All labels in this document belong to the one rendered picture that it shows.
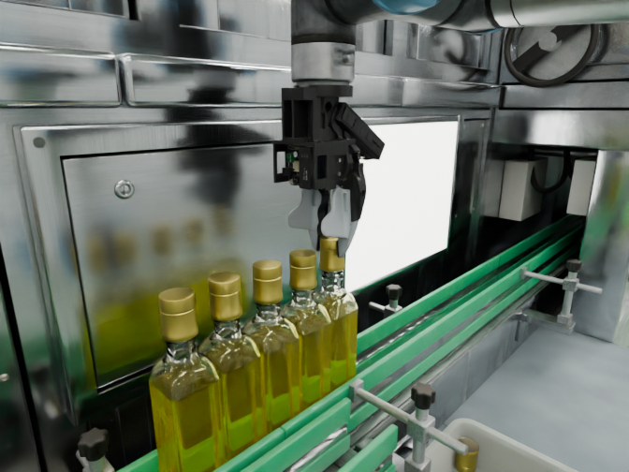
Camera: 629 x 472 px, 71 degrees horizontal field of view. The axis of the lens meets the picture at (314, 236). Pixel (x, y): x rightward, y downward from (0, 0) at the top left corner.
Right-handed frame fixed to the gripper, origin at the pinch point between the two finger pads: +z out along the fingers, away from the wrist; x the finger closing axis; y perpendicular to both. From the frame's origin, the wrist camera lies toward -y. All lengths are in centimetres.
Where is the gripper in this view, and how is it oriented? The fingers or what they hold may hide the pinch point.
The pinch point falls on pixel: (332, 243)
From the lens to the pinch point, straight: 59.4
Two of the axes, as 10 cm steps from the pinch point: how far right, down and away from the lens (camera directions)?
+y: -6.9, 2.0, -7.0
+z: 0.0, 9.6, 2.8
